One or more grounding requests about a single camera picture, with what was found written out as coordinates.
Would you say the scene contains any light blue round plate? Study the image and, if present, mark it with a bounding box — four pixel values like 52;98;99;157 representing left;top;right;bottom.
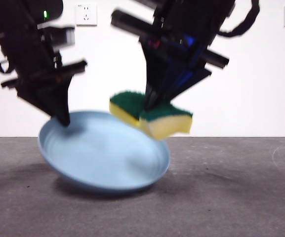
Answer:
38;110;170;194

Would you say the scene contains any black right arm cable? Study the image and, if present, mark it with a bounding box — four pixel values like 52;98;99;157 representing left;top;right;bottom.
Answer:
217;0;260;38

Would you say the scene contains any yellow sponge with green pad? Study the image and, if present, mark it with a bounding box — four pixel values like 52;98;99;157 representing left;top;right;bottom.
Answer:
109;90;194;140

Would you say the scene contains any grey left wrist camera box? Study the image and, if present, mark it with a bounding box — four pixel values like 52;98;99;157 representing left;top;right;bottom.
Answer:
37;23;76;48

